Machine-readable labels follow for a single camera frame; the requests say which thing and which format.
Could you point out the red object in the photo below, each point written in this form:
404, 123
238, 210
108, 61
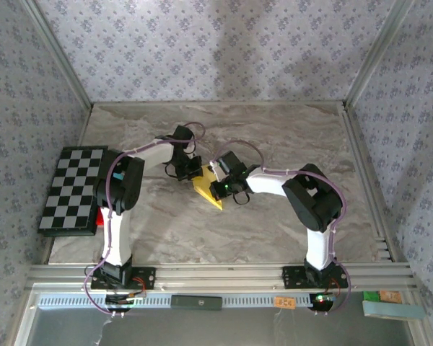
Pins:
100, 218

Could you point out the teal cylinder tool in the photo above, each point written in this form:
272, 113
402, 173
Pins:
118, 177

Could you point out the grey metal panel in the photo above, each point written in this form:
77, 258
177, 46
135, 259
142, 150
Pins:
220, 328

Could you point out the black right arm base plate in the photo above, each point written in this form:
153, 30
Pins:
292, 277

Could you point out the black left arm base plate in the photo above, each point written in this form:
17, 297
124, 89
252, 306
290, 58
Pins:
146, 279

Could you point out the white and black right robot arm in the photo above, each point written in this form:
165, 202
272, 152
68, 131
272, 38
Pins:
319, 248

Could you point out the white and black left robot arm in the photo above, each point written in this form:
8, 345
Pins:
115, 238

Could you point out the light blue flat box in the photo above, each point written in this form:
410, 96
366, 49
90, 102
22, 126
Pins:
393, 310

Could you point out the orange label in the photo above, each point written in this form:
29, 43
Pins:
285, 302

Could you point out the aluminium side rail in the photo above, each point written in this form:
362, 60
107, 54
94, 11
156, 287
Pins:
369, 187

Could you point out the aluminium frame post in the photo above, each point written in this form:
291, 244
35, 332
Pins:
63, 59
375, 54

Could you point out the black rectangular bar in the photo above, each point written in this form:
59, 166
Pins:
196, 302

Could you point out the green card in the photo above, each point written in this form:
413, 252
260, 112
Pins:
371, 295

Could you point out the aluminium mounting rail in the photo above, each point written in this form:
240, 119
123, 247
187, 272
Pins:
220, 275

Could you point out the black and grey checkerboard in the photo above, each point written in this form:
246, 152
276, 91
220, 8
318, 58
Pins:
72, 187

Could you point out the brown orange card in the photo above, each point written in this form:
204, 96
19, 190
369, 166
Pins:
390, 296

